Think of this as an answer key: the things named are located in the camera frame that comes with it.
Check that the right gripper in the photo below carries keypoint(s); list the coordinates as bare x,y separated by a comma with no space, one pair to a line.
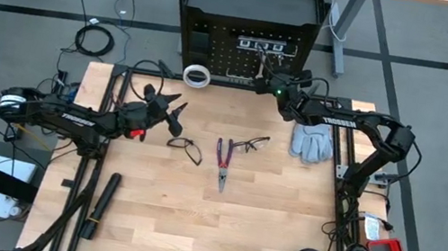
288,95

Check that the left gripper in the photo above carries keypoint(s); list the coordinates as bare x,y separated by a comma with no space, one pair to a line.
143,119

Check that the black clear safety glasses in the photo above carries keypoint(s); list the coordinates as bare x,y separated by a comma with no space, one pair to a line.
179,142
255,142

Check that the white masking tape roll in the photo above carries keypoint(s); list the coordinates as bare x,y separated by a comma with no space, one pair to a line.
197,68

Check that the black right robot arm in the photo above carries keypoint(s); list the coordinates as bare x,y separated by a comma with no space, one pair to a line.
343,122

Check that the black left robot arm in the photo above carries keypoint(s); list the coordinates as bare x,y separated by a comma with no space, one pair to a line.
79,119

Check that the red tape tag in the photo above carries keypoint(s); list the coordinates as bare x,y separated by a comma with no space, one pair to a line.
137,133

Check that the grey work glove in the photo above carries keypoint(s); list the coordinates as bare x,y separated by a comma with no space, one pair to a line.
312,145

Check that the black cylinder with yellow band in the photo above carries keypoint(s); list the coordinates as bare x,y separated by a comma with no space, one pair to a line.
101,203

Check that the white plastic packet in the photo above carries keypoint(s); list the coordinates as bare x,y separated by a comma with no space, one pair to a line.
371,227

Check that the silver pegboard hook rail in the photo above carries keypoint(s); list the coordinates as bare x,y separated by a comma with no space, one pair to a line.
293,53
237,76

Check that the black wedge bracket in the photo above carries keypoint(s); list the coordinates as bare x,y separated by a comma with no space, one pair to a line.
313,91
166,69

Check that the silver corner bracket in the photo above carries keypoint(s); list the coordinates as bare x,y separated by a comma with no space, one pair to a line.
340,171

